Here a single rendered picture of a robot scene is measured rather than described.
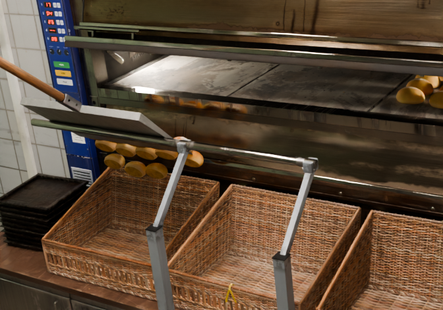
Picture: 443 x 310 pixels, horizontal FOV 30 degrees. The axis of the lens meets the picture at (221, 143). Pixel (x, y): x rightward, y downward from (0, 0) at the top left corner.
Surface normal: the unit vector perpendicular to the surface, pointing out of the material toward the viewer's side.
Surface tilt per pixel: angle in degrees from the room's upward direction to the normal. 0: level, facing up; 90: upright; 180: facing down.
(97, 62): 90
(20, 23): 90
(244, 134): 70
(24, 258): 0
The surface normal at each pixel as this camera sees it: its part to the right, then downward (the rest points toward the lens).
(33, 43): -0.54, 0.37
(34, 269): -0.11, -0.92
